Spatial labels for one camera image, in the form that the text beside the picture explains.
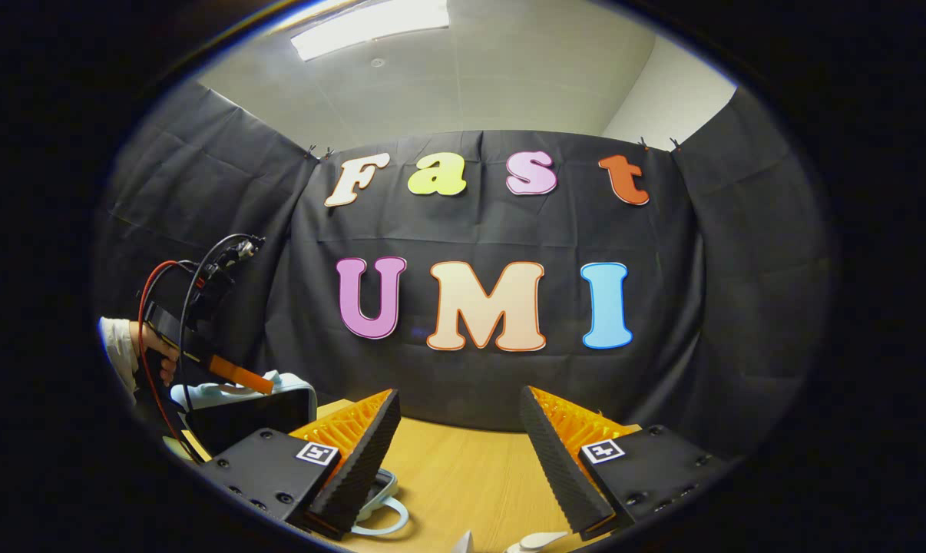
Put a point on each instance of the black backdrop cloth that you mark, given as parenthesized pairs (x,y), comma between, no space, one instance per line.
(471,230)

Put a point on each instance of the light blue suitcase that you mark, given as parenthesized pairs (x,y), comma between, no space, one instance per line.
(225,395)

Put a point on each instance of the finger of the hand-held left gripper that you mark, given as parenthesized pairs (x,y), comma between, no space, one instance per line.
(240,374)

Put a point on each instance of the white pump bottle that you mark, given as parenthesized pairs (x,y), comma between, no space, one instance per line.
(536,542)

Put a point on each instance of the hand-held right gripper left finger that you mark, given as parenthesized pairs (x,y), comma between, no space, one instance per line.
(363,468)

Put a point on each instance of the ceiling light panel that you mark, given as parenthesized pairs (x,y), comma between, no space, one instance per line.
(371,27)

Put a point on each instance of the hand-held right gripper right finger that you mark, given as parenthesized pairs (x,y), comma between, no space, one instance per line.
(559,468)

